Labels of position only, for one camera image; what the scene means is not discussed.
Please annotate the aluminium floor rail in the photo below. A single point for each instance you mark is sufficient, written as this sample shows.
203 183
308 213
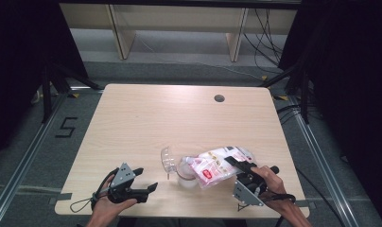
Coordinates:
324 167
25 157

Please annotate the black curtain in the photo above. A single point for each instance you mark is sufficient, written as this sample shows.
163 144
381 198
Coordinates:
22 63
353 94

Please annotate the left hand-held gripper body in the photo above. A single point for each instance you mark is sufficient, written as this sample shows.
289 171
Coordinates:
124 176

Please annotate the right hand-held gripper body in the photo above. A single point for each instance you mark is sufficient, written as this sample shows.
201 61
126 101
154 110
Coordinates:
249 189

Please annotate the grey tape strip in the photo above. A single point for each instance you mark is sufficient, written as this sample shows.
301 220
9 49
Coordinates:
304 203
63 197

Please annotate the yellow and black tape piece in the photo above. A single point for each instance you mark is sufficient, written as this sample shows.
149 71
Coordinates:
281 98
74 95

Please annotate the person's left hand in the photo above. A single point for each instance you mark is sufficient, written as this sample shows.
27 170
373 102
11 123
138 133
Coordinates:
105 206

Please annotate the clear plastic lid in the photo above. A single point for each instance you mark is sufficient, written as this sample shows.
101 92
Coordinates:
167 160

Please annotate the person's right hand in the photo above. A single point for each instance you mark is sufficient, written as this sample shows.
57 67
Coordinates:
274 189

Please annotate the clear plastic cup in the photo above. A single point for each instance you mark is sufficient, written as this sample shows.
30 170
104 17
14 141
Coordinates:
186 181

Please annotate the black metal stand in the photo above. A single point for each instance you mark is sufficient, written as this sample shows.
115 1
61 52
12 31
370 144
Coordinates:
47 94
304 94

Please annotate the light wooden shelf unit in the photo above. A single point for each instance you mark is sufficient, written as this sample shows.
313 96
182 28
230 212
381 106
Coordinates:
179 17

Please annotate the red and white plastic bag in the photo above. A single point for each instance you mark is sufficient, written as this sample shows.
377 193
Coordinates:
211 167

